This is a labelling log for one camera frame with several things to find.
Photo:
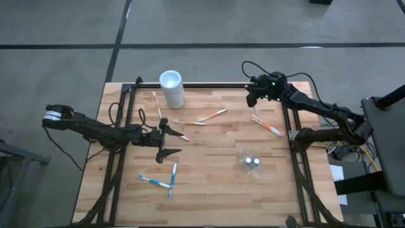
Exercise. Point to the grey metal stand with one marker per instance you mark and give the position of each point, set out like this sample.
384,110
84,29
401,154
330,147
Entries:
22,155

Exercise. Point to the silver metal bracket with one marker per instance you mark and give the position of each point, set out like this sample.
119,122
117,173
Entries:
294,135

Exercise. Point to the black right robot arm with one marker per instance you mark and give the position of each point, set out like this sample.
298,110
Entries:
316,104

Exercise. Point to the blue white toothbrush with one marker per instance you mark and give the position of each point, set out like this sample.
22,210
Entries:
155,181
172,177

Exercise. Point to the orange white toothbrush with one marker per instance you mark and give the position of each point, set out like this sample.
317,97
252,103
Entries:
186,138
255,111
265,127
156,104
190,123
269,125
212,115

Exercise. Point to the black box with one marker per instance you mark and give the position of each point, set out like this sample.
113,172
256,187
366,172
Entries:
321,2

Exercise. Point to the black pole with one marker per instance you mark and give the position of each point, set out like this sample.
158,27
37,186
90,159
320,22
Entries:
392,96

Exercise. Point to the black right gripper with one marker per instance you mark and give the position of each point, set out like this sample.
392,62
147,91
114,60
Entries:
270,88

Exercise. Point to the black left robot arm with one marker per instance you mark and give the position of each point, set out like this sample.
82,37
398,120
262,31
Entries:
95,130

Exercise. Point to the clear acrylic organizer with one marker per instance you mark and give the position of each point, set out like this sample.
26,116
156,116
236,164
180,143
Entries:
257,175

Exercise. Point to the dark grey cabinet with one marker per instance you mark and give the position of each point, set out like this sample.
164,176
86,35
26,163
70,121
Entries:
389,142

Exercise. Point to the black flat bar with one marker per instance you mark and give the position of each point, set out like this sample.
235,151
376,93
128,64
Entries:
360,183

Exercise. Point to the black aluminium table frame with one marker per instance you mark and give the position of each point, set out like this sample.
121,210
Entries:
221,85

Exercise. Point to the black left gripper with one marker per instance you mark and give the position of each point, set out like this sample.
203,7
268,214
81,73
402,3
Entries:
155,138

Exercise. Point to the white paper sheet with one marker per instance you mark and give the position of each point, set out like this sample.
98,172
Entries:
337,172

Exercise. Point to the white wipes canister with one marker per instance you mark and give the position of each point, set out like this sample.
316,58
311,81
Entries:
172,92

